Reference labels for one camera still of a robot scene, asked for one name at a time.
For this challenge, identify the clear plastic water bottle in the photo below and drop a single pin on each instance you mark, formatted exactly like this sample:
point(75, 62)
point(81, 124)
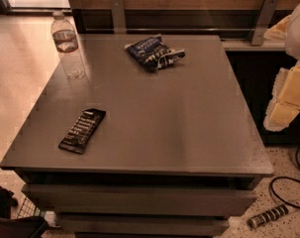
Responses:
point(67, 46)

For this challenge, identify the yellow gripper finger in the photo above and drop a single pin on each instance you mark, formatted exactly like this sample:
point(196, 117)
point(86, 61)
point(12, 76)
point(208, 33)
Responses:
point(277, 31)
point(285, 103)

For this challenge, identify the right grey metal bracket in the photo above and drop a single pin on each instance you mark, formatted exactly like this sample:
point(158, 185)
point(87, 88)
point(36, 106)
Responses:
point(265, 15)

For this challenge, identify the grey metal bracket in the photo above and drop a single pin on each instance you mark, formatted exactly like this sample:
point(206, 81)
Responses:
point(118, 16)
point(265, 15)

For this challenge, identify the wire basket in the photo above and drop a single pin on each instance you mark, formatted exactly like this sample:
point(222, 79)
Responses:
point(28, 209)

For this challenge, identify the grey drawer cabinet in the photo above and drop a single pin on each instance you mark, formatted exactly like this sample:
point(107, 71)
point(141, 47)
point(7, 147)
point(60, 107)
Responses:
point(176, 155)

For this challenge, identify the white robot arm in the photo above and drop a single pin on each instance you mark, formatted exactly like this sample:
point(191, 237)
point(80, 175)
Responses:
point(292, 48)

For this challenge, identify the blue chip bag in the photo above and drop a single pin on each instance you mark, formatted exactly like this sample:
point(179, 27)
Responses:
point(152, 54)

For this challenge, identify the left grey metal bracket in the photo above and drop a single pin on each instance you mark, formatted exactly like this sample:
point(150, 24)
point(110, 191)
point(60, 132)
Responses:
point(118, 16)

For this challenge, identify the black rxbar chocolate bar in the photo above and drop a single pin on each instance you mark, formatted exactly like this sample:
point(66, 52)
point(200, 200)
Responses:
point(77, 138)

